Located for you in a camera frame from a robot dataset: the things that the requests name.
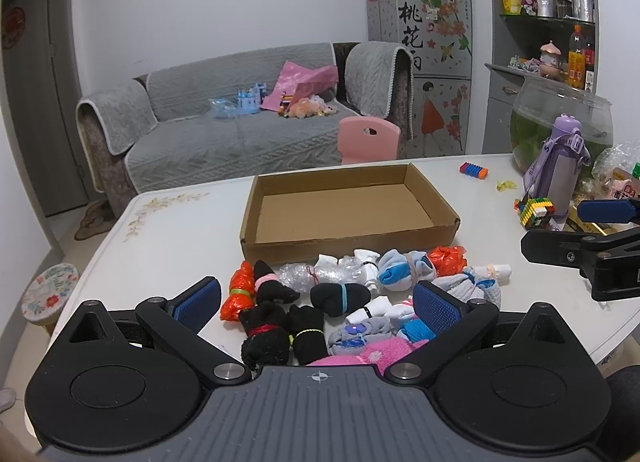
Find bright blue sock bundle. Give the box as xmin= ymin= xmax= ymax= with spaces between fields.
xmin=398 ymin=319 xmax=436 ymax=344

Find grey white sock bundle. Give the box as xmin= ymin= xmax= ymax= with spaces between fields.
xmin=433 ymin=267 xmax=502 ymax=308

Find orange plastic bag bundle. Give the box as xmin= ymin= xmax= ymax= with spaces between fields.
xmin=427 ymin=245 xmax=468 ymax=277

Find white sock peach band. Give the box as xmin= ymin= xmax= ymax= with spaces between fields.
xmin=472 ymin=263 xmax=512 ymax=285

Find orange bag green band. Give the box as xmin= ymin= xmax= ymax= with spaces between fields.
xmin=220 ymin=260 xmax=256 ymax=322

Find pink fluffy sock bundle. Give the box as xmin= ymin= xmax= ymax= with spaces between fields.
xmin=310 ymin=337 xmax=428 ymax=375

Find white blue sock bundle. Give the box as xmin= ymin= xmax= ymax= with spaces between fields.
xmin=378 ymin=249 xmax=437 ymax=292

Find black sock red band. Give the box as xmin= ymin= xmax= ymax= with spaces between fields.
xmin=239 ymin=301 xmax=291 ymax=371

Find black sock pink band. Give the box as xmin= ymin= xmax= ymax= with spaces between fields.
xmin=254 ymin=260 xmax=299 ymax=305

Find grey sock blue flower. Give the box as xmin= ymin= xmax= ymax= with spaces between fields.
xmin=328 ymin=317 xmax=393 ymax=356

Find black sock yellow band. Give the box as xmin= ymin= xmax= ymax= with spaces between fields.
xmin=288 ymin=305 xmax=329 ymax=366

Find rubiks cube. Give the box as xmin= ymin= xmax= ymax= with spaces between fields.
xmin=514 ymin=197 xmax=555 ymax=230

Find purple water bottle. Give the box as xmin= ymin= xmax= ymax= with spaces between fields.
xmin=524 ymin=114 xmax=591 ymax=228

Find yellow candy wrapper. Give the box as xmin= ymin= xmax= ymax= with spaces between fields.
xmin=497 ymin=180 xmax=518 ymax=192

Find white sock small bundle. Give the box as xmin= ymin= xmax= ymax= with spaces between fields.
xmin=354 ymin=248 xmax=381 ymax=283

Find colourful block toy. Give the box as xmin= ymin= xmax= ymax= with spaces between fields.
xmin=459 ymin=162 xmax=489 ymax=180

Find black sock blue band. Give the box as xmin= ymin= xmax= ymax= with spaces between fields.
xmin=310 ymin=283 xmax=371 ymax=318

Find floral round stool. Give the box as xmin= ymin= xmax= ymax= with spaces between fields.
xmin=21 ymin=263 xmax=80 ymax=326

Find glass fish bowl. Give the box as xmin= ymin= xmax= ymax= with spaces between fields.
xmin=510 ymin=77 xmax=613 ymax=173

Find brown floor slippers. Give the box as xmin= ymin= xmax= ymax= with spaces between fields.
xmin=74 ymin=200 xmax=116 ymax=241

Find clear plastic bag bundle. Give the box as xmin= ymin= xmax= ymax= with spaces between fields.
xmin=276 ymin=255 xmax=371 ymax=294

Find brown cardboard box tray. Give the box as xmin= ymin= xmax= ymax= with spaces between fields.
xmin=240 ymin=164 xmax=460 ymax=266

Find orange drink bottle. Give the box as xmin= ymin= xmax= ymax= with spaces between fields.
xmin=567 ymin=25 xmax=586 ymax=89

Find pink teapot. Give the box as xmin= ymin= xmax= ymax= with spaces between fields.
xmin=539 ymin=40 xmax=562 ymax=80

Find grey covered sofa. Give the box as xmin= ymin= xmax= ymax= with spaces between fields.
xmin=76 ymin=41 xmax=413 ymax=216

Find pink plastic child chair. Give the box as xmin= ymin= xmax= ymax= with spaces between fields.
xmin=337 ymin=115 xmax=401 ymax=165

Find grey shelf cabinet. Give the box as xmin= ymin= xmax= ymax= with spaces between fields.
xmin=482 ymin=0 xmax=601 ymax=155

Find blue toy castle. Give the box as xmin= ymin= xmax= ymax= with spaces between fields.
xmin=236 ymin=82 xmax=266 ymax=115

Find plush toy on sofa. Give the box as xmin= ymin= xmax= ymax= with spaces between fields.
xmin=280 ymin=96 xmax=336 ymax=119

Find pink plastic bag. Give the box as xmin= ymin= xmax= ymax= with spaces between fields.
xmin=262 ymin=61 xmax=338 ymax=112

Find dark grey door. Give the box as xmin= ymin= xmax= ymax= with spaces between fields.
xmin=1 ymin=0 xmax=92 ymax=216

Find flower decorated refrigerator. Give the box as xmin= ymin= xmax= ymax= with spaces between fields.
xmin=367 ymin=0 xmax=473 ymax=156

